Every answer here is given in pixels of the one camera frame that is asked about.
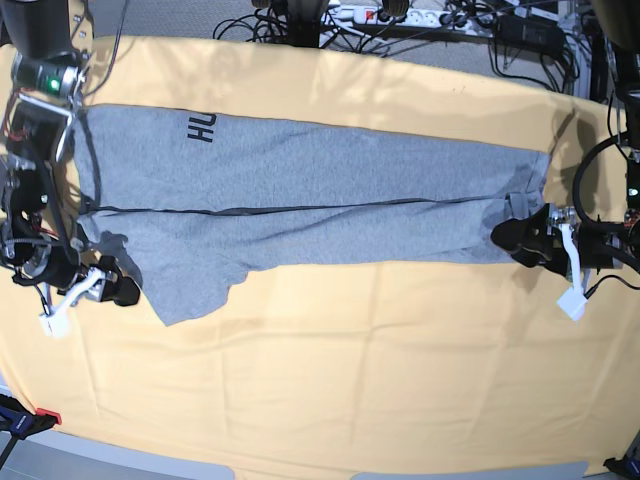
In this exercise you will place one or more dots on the black central post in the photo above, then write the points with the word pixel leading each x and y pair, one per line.
pixel 303 22

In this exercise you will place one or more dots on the blue clamp with red tip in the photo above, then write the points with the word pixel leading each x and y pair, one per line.
pixel 21 423

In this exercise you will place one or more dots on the black power adapter brick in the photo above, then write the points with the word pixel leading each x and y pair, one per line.
pixel 530 35

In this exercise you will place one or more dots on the grey t-shirt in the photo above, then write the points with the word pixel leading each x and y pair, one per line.
pixel 191 203

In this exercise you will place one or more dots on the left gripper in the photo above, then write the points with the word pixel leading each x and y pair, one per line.
pixel 541 233

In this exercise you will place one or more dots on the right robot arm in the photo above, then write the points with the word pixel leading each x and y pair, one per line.
pixel 48 76

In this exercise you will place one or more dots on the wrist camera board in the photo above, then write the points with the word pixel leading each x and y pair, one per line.
pixel 572 302
pixel 56 324

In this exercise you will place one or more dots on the blue clamp at right corner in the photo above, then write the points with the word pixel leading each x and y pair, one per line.
pixel 628 466

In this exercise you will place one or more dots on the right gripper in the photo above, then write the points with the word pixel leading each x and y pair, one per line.
pixel 110 282

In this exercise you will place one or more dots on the yellow table cloth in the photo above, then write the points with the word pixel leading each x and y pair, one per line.
pixel 318 372

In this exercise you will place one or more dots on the white power strip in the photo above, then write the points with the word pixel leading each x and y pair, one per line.
pixel 372 19

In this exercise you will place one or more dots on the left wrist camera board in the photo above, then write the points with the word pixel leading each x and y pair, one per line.
pixel 572 302

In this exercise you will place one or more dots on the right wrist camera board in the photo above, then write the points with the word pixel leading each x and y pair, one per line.
pixel 56 324

